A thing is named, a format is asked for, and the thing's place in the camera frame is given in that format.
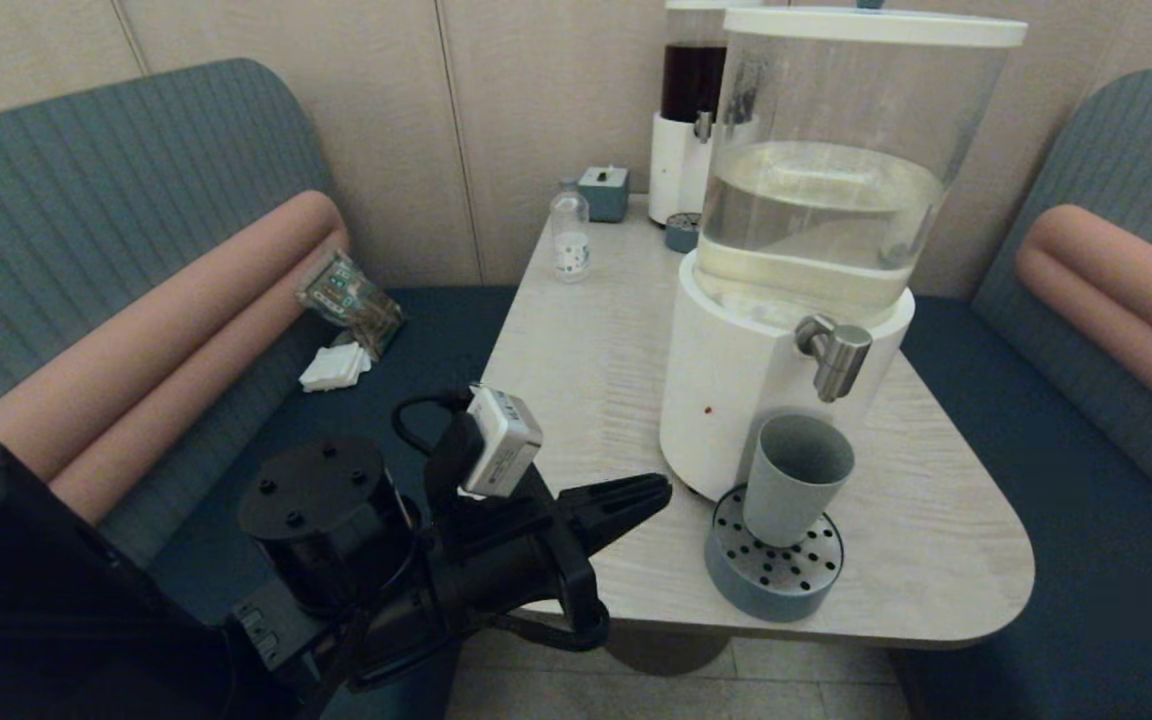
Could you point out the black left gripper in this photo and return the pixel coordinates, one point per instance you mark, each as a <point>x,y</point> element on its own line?
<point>496,560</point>

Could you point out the grey plastic cup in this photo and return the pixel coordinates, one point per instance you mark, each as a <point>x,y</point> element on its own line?
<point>796,475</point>

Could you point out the steel dispenser tap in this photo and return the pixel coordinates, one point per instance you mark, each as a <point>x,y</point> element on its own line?
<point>841,360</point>

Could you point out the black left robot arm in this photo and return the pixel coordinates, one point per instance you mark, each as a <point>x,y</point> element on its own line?
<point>86,600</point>

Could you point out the large clear water dispenser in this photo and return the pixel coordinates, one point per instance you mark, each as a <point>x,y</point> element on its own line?
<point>736,400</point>

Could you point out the round blue-grey drip tray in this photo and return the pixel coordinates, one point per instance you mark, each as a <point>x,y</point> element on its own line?
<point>771,585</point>

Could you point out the small clear bottle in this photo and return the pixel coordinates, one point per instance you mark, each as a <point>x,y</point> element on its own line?
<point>570,238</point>

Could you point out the small blue-grey drip tray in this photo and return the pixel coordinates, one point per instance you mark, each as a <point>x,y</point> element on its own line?
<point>681,234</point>

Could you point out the blue-grey tissue box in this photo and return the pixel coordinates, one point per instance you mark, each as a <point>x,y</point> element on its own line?
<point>604,196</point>

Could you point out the white napkin stack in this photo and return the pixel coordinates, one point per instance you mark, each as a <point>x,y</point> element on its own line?
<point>336,368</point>

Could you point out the green snack packet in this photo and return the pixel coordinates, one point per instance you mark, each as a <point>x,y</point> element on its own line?
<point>351,301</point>

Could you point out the dark drink dispenser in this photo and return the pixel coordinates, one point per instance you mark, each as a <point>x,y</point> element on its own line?
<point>676,168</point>

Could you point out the teal upholstered bench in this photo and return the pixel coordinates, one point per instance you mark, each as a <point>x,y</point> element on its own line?
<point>86,200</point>
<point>1086,560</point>

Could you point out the pink bolster cushion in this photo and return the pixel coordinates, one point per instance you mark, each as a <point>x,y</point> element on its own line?
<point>1116,288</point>
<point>166,350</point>

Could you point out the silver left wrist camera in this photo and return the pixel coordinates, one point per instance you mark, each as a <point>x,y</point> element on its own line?
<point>501,445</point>

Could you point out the brass table pedestal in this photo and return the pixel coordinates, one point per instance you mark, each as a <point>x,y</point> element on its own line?
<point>661,650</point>

